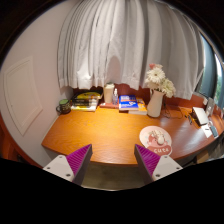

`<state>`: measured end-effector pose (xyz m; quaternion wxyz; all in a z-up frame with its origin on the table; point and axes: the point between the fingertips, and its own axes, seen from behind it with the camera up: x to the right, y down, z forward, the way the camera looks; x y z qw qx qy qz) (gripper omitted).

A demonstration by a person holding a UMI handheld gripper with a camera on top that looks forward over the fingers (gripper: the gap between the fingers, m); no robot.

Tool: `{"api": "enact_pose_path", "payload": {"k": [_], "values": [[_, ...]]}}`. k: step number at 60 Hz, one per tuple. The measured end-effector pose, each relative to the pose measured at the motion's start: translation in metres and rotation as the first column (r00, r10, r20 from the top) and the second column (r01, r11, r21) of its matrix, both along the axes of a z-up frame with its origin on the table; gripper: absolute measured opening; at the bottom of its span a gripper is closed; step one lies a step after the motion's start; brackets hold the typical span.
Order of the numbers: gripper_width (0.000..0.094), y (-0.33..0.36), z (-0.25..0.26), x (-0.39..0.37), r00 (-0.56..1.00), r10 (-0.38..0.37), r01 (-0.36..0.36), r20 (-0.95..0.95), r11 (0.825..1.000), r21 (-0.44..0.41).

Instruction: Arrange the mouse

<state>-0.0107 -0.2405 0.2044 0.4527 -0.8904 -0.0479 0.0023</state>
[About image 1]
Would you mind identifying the blue and white book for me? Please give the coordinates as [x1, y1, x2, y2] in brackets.
[118, 94, 140, 112]

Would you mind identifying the dark mug with green inside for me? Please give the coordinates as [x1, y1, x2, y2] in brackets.
[55, 98, 72, 115]

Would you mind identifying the white daisy flower bunch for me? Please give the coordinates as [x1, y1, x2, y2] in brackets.
[144, 63, 177, 99]

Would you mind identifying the white computer mouse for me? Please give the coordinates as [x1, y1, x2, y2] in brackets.
[156, 134, 166, 146]

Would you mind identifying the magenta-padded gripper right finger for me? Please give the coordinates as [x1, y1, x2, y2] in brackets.
[133, 143, 184, 186]

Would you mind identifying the black cable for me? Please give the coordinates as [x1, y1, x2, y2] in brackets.
[161, 101, 185, 120]

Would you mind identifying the silver laptop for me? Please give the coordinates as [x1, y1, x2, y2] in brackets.
[192, 106, 210, 127]

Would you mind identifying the white paper notepad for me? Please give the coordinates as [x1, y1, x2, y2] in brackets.
[200, 123, 213, 139]

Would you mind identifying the white ceramic vase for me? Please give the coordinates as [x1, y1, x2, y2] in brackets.
[146, 89, 166, 118]

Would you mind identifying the yellow and black book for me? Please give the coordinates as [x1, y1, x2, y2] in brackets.
[73, 91, 103, 101]

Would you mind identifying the flat red book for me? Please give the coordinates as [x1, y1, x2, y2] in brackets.
[99, 101, 120, 110]

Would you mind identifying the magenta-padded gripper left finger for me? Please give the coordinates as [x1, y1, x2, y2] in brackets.
[43, 143, 93, 186]

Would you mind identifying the yellow and white book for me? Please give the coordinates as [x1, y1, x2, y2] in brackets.
[70, 104, 98, 112]

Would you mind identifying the white tumbler cup with lid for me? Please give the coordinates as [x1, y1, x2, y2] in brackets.
[103, 82, 116, 104]

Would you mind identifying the white pleated curtain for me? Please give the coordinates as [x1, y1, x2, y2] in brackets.
[57, 0, 205, 101]

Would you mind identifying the small clear pump bottle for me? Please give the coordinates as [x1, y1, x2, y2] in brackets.
[112, 88, 120, 106]

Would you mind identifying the round pink cartoon mouse pad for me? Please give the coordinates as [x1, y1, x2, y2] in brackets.
[138, 125, 173, 157]

